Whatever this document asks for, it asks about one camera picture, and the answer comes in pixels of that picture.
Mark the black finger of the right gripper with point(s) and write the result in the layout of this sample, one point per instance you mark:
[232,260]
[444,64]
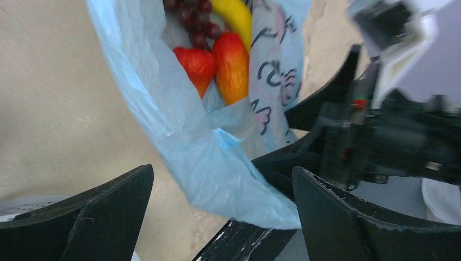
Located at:
[276,167]

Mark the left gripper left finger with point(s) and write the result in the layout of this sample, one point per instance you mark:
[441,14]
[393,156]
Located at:
[102,223]

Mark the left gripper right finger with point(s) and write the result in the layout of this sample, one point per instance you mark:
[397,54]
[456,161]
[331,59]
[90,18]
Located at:
[340,226]

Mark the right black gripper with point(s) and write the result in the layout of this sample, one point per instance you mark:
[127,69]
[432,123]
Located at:
[389,140]

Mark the light blue plastic bag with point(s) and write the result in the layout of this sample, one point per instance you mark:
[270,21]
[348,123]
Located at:
[207,146]

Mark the red orange fake fruit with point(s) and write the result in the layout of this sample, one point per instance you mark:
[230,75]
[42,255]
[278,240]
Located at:
[232,67]

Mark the yellow fake fruit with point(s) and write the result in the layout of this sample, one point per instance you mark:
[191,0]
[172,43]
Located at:
[238,16]

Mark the red fake grapes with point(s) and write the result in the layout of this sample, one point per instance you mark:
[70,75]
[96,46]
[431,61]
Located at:
[195,18]

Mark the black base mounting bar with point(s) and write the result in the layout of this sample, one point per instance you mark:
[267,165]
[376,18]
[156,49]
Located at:
[237,241]

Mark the crumpled white paper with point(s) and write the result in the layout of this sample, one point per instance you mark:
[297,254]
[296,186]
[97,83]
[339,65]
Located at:
[442,201]

